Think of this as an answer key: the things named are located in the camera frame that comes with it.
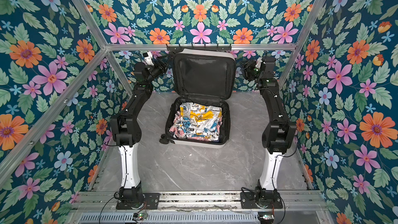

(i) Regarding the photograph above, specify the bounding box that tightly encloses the aluminium frame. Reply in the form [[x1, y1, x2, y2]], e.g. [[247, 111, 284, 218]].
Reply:
[[1, 0, 326, 186]]

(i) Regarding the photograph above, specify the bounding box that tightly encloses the white yellow blue patterned garment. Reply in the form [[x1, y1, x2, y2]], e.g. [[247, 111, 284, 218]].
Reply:
[[169, 102, 222, 142]]

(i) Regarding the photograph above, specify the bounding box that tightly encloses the white vent grille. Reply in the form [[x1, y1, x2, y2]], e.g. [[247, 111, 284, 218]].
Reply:
[[78, 212, 260, 224]]

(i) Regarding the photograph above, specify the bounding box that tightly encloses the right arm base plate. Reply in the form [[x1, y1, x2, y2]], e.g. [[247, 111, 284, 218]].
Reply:
[[240, 190, 284, 209]]

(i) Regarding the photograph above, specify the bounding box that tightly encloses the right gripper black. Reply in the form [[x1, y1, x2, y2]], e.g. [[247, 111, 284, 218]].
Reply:
[[240, 58, 264, 82]]

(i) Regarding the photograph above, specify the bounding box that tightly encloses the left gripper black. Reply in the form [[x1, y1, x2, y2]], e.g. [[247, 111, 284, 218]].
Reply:
[[142, 54, 166, 84]]

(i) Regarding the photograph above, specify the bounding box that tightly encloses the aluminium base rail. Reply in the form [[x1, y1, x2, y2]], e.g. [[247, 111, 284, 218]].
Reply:
[[72, 190, 327, 214]]

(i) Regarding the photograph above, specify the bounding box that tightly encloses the white hard-shell suitcase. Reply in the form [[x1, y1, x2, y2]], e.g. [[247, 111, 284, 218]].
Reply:
[[160, 48, 236, 148]]

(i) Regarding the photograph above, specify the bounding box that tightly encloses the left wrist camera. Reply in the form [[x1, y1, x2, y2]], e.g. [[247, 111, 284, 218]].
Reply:
[[143, 51, 154, 66]]

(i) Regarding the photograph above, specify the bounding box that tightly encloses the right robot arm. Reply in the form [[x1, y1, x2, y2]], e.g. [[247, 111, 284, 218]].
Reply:
[[244, 57, 295, 208]]

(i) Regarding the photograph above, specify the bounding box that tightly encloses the black hook rack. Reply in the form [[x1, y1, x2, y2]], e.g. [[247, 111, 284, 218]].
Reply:
[[166, 44, 232, 52]]

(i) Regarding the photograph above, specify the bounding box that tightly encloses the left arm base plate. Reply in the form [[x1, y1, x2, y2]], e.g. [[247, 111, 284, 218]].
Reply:
[[116, 192, 160, 210]]

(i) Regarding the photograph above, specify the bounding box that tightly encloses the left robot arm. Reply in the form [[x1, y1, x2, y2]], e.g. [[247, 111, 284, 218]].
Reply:
[[110, 52, 170, 209]]

